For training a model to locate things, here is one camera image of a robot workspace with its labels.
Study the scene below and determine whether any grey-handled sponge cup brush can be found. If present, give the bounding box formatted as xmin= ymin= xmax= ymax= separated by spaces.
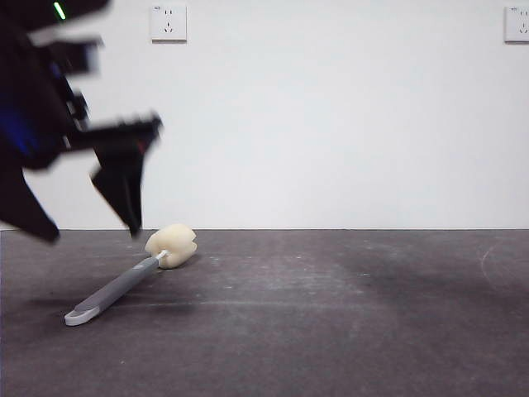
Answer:
xmin=64 ymin=222 xmax=198 ymax=328

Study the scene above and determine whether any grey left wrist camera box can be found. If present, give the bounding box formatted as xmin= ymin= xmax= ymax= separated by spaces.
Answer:
xmin=26 ymin=32 xmax=104 ymax=78

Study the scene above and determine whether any white wall socket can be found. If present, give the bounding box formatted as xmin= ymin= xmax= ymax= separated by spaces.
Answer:
xmin=150 ymin=3 xmax=188 ymax=44
xmin=503 ymin=5 xmax=529 ymax=44

